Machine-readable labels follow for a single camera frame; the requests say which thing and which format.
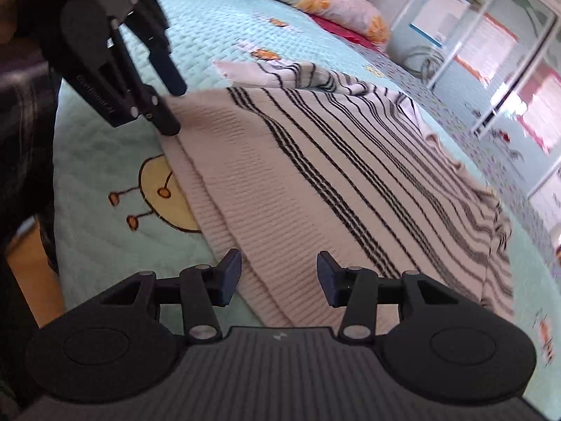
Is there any cream black striped knit sweater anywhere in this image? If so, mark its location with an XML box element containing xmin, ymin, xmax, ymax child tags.
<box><xmin>162</xmin><ymin>62</ymin><xmax>514</xmax><ymax>327</ymax></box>

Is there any mint green quilted bedspread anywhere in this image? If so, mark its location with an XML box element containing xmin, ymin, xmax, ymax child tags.
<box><xmin>54</xmin><ymin>0</ymin><xmax>560</xmax><ymax>419</ymax></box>

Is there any red pillow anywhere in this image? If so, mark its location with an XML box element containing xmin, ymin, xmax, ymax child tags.
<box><xmin>310</xmin><ymin>14</ymin><xmax>385</xmax><ymax>53</ymax></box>

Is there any white wardrobe with glass doors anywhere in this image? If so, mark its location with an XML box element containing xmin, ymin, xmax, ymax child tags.
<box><xmin>388</xmin><ymin>0</ymin><xmax>558</xmax><ymax>266</ymax></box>

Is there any coiled cable by wardrobe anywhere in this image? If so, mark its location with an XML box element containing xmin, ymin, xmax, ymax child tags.
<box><xmin>400</xmin><ymin>46</ymin><xmax>446</xmax><ymax>82</ymax></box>

